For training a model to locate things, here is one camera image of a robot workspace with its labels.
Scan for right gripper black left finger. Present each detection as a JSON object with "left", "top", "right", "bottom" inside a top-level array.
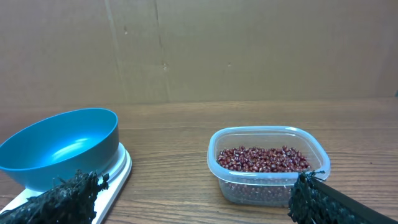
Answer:
[{"left": 1, "top": 170, "right": 109, "bottom": 224}]

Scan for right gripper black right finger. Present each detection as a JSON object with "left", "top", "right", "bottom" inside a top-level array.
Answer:
[{"left": 288, "top": 171, "right": 397, "bottom": 224}]

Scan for blue plastic bowl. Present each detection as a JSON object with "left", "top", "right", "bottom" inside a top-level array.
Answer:
[{"left": 1, "top": 108, "right": 119, "bottom": 192}]

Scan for red adzuki beans in container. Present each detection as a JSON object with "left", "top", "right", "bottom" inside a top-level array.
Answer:
[{"left": 216, "top": 145, "right": 312, "bottom": 173}]

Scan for clear plastic bean container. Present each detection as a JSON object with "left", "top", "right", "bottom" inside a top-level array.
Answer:
[{"left": 207, "top": 126, "right": 331, "bottom": 207}]

